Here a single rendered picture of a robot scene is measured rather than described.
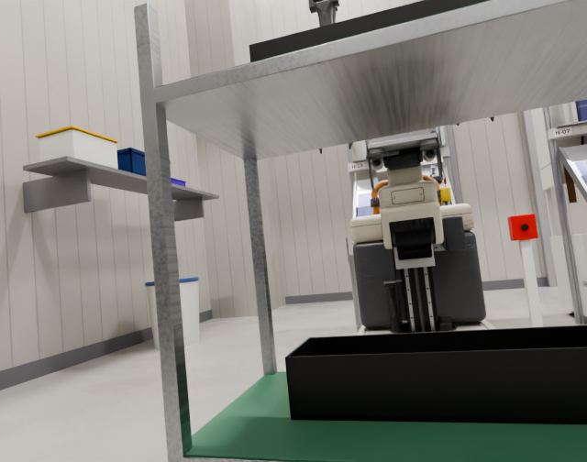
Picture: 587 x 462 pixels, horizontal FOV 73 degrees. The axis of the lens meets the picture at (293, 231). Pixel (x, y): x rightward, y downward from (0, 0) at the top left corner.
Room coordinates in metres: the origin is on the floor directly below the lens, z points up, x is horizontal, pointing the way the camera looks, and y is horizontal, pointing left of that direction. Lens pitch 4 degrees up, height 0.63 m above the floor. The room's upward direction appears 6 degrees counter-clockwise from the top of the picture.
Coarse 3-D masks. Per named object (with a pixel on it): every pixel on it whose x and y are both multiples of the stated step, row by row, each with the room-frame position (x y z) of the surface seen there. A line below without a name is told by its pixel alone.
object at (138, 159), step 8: (120, 152) 3.05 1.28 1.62; (128, 152) 3.04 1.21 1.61; (136, 152) 3.08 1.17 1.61; (144, 152) 3.18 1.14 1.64; (120, 160) 3.06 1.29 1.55; (128, 160) 3.04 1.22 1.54; (136, 160) 3.09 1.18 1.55; (144, 160) 3.18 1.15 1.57; (120, 168) 3.07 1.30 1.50; (128, 168) 3.04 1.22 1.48; (136, 168) 3.08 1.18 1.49; (144, 168) 3.18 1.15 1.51
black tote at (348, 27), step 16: (432, 0) 0.66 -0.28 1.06; (448, 0) 0.65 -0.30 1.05; (464, 0) 0.65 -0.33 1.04; (480, 0) 0.64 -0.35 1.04; (368, 16) 0.69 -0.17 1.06; (384, 16) 0.68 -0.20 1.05; (400, 16) 0.67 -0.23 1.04; (416, 16) 0.67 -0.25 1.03; (304, 32) 0.72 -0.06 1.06; (320, 32) 0.71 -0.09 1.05; (336, 32) 0.70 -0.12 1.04; (352, 32) 0.70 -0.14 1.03; (256, 48) 0.74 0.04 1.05; (272, 48) 0.73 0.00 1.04; (288, 48) 0.73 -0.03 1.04; (304, 48) 0.72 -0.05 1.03
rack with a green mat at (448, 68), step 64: (512, 0) 0.49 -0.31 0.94; (576, 0) 0.48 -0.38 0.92; (256, 64) 0.59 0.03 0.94; (320, 64) 0.57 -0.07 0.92; (384, 64) 0.59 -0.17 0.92; (448, 64) 0.62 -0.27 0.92; (512, 64) 0.64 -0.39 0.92; (576, 64) 0.67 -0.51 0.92; (192, 128) 0.78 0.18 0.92; (256, 128) 0.82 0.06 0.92; (320, 128) 0.87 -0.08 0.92; (384, 128) 0.91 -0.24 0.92; (256, 192) 1.05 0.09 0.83; (256, 256) 1.06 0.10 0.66; (256, 384) 0.98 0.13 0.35; (192, 448) 0.67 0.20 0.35; (256, 448) 0.64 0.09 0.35; (320, 448) 0.62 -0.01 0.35; (384, 448) 0.60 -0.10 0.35; (448, 448) 0.58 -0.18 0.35; (512, 448) 0.57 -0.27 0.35; (576, 448) 0.55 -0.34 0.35
